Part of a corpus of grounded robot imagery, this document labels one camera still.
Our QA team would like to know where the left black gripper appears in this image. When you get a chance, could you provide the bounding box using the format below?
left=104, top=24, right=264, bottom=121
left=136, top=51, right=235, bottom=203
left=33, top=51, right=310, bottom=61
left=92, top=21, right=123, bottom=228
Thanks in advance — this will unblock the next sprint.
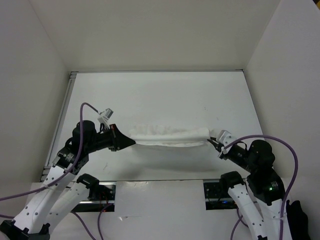
left=85, top=123, right=135, bottom=153

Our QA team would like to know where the white pleated skirt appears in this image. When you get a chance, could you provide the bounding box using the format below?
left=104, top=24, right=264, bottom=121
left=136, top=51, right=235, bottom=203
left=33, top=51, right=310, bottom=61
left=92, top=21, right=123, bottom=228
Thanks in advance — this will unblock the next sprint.
left=129, top=124, right=221, bottom=148

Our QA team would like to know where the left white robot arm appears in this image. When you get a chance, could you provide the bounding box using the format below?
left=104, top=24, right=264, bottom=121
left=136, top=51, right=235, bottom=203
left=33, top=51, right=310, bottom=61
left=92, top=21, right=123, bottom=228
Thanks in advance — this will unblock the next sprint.
left=0, top=120, right=136, bottom=240

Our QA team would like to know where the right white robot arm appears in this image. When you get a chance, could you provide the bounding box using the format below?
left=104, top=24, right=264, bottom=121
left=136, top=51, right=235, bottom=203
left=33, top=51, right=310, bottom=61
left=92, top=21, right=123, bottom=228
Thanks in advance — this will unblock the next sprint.
left=208, top=133, right=293, bottom=240

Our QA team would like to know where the black cloth pile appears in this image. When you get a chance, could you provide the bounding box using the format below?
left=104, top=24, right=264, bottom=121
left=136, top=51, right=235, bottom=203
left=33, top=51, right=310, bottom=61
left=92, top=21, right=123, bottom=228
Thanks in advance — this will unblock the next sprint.
left=286, top=200, right=311, bottom=240

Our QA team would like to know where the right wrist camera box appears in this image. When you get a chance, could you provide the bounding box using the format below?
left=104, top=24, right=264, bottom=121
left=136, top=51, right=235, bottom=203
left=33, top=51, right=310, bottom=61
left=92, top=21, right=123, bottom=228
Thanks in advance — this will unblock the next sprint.
left=216, top=130, right=237, bottom=148

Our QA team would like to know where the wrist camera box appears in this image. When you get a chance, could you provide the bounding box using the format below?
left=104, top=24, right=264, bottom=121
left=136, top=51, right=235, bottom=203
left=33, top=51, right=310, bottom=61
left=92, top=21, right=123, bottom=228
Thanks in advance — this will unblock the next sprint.
left=216, top=130, right=237, bottom=148
left=97, top=108, right=114, bottom=128

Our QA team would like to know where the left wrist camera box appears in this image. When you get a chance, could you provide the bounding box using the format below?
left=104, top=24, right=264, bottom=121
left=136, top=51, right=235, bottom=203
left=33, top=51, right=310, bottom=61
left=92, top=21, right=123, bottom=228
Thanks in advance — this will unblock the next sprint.
left=97, top=108, right=114, bottom=128

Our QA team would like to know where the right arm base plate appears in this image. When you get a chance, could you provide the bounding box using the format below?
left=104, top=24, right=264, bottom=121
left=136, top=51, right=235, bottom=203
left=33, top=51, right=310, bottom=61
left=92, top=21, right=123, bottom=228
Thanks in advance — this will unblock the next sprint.
left=203, top=180, right=237, bottom=211

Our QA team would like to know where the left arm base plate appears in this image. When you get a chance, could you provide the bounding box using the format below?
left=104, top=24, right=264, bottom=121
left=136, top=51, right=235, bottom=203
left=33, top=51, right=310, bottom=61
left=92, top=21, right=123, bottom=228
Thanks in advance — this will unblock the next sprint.
left=72, top=182, right=116, bottom=213

